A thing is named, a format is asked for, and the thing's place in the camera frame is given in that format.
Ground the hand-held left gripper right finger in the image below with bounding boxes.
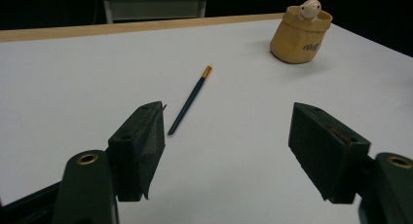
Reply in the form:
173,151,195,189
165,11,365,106
287,101,372,205

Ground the white metal desk frame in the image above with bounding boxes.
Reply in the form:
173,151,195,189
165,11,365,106
102,0,207,24

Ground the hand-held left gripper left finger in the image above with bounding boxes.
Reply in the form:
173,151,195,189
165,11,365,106
107,100,166,203

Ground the dark blue pencil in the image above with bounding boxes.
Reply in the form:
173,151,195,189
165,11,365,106
167,63,214,136

